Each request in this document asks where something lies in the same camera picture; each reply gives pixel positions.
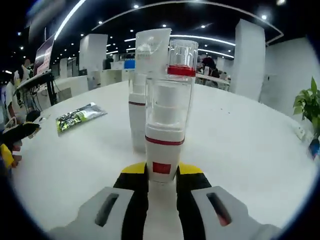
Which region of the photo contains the green and black skincare sachet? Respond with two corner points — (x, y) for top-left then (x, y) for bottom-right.
(55, 101), (108, 138)

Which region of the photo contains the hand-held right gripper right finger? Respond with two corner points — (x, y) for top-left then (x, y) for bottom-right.
(176, 161), (283, 240)

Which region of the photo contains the white power strip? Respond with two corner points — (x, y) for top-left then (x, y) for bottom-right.
(294, 124), (310, 142)

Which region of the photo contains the white skincare tube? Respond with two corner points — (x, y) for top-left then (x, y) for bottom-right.
(135, 28), (173, 76)

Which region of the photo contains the potted green plant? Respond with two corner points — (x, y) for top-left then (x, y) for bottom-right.
(292, 76), (320, 141)

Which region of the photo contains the blue object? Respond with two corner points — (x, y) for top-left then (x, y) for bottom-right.
(308, 138), (320, 161)

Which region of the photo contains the open laptop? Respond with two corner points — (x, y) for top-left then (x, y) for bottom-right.
(33, 33), (56, 76)

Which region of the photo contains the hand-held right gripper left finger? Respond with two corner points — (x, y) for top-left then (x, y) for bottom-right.
(48, 161), (150, 240)

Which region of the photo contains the tall white skincare bottle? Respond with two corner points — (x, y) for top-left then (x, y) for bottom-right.
(166, 39), (200, 85)

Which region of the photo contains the white skincare bottle clear cap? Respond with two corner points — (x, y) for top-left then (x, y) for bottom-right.
(128, 72), (149, 154)

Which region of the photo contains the white skincare bottle red label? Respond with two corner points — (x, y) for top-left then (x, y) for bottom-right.
(144, 76), (194, 184)

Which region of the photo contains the black rounded object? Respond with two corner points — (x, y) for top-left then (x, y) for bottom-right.
(25, 110), (41, 124)

